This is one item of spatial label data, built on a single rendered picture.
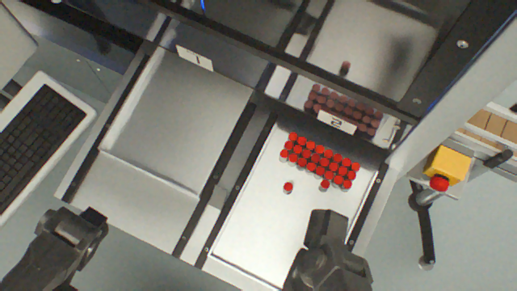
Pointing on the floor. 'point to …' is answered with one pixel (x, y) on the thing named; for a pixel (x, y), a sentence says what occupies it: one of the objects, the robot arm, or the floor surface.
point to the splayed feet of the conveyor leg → (426, 262)
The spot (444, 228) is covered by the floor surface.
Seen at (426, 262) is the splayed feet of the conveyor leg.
